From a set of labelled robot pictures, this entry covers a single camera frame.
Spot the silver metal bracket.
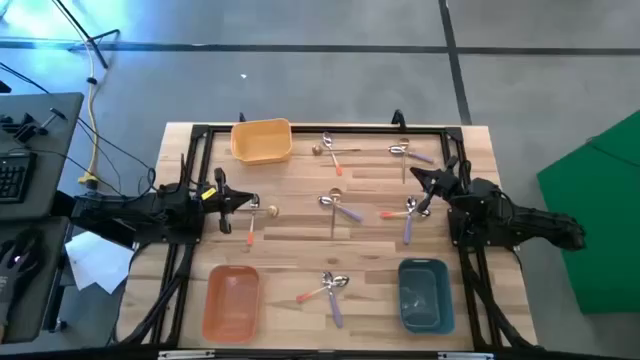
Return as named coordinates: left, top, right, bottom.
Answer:
left=437, top=351, right=495, bottom=360
left=158, top=350, right=216, bottom=360

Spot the black cable bundle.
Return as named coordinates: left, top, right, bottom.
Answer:
left=118, top=245, right=197, bottom=347
left=462, top=248, right=536, bottom=349

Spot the yellow power cable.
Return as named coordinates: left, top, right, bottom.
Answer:
left=77, top=42, right=101, bottom=185

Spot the gold spoon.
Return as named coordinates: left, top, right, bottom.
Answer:
left=234, top=204, right=280, bottom=218
left=398, top=137, right=411, bottom=185
left=328, top=187, right=344, bottom=240

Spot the black desk foot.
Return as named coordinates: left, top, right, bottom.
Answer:
left=51, top=189, right=76, bottom=221

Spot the orange plastic bin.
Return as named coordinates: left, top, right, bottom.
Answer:
left=201, top=264, right=261, bottom=345

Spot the black tripod stand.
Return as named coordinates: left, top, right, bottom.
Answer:
left=49, top=0, right=121, bottom=70

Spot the green board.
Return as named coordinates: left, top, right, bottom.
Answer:
left=536, top=109, right=640, bottom=315

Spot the white paper sheet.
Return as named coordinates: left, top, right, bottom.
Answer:
left=64, top=230, right=135, bottom=295

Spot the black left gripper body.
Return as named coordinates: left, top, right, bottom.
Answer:
left=202, top=167, right=237, bottom=235

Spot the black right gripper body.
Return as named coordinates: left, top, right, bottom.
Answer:
left=417, top=155, right=464, bottom=214

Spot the teal plastic bin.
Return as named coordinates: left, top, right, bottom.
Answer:
left=397, top=257, right=456, bottom=336

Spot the black desk clamp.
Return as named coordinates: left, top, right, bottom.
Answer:
left=0, top=107, right=68, bottom=145

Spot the black keyboard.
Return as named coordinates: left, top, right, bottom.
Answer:
left=0, top=152, right=37, bottom=204

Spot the black aluminium table frame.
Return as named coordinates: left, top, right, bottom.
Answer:
left=149, top=123, right=506, bottom=354

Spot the dark grey desk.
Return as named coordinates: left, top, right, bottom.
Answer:
left=0, top=92, right=85, bottom=221
left=0, top=215, right=71, bottom=345

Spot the wooden-handled spoon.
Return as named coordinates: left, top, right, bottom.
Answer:
left=311, top=143, right=362, bottom=157

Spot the yellow plastic bin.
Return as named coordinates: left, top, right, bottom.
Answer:
left=229, top=117, right=294, bottom=166

